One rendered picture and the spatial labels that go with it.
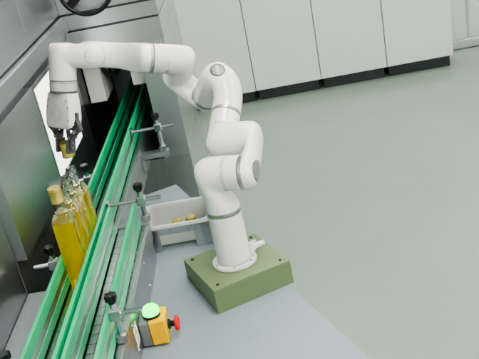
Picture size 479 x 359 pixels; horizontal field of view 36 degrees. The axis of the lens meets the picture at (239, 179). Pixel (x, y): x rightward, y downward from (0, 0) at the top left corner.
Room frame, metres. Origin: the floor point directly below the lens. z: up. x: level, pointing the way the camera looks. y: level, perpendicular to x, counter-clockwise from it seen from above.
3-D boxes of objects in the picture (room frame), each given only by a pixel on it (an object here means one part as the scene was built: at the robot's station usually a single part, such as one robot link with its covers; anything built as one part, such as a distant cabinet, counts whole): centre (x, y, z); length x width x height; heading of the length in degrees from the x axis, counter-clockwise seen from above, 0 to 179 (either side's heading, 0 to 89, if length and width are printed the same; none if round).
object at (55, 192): (1.77, 0.47, 1.14); 0.04 x 0.04 x 0.04
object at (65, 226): (1.77, 0.47, 0.99); 0.06 x 0.06 x 0.21; 88
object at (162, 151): (2.69, 0.29, 0.90); 0.17 x 0.05 x 0.23; 87
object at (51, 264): (1.75, 0.55, 0.94); 0.07 x 0.04 x 0.13; 87
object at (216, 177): (1.82, 0.05, 1.05); 0.13 x 0.10 x 0.16; 69
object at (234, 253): (1.82, 0.04, 0.89); 0.16 x 0.13 x 0.15; 115
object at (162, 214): (2.16, 0.22, 0.80); 0.22 x 0.17 x 0.09; 87
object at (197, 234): (2.16, 0.25, 0.79); 0.27 x 0.17 x 0.08; 87
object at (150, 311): (1.62, 0.29, 0.84); 0.05 x 0.05 x 0.03
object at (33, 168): (2.20, 0.58, 1.15); 0.90 x 0.03 x 0.34; 177
